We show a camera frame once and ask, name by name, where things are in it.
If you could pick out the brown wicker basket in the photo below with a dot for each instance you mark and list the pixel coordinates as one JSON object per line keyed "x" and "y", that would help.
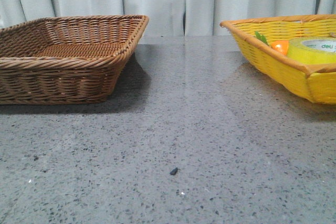
{"x": 67, "y": 60}

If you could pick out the yellow wicker basket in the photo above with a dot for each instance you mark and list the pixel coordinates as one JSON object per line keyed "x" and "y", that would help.
{"x": 316, "y": 82}

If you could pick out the yellow tape roll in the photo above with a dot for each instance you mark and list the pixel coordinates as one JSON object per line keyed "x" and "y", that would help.
{"x": 312, "y": 50}

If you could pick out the small black debris piece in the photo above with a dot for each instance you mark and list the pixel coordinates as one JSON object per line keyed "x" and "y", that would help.
{"x": 174, "y": 171}

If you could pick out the orange plastic carrot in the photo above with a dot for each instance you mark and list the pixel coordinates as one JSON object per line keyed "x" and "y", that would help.
{"x": 280, "y": 46}

